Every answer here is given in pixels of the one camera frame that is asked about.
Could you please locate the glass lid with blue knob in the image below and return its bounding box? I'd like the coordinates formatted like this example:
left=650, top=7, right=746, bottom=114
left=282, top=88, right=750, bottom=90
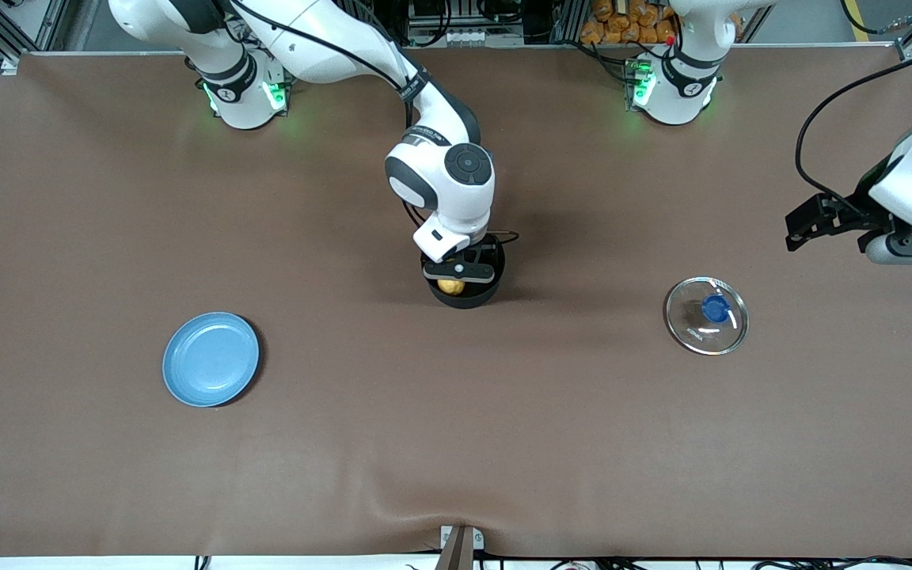
left=664, top=276, right=750, bottom=356

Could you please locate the brown table mat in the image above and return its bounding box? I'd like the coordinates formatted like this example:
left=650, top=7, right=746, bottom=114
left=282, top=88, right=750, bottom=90
left=0, top=44, right=912, bottom=559

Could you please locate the bag of orange items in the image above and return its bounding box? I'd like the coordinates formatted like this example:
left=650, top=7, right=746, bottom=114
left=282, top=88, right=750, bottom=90
left=580, top=0, right=678, bottom=46

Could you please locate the blue round plate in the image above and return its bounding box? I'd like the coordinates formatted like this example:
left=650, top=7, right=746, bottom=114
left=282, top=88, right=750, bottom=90
left=161, top=312, right=260, bottom=409

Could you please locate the black pot with blue handle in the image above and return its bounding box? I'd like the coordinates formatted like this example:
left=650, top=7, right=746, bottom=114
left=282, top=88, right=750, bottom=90
left=422, top=234, right=507, bottom=310

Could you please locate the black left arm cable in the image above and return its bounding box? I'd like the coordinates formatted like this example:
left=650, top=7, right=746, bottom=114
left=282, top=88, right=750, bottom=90
left=794, top=0, right=912, bottom=208

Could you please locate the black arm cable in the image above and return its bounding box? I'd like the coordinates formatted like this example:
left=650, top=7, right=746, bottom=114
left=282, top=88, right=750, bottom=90
left=794, top=0, right=912, bottom=208
left=226, top=0, right=521, bottom=240

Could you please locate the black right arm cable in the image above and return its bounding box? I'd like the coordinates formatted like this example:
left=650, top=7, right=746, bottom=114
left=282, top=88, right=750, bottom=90
left=226, top=0, right=521, bottom=240

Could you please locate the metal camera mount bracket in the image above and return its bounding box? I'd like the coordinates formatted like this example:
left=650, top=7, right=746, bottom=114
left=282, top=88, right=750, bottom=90
left=434, top=524, right=485, bottom=570

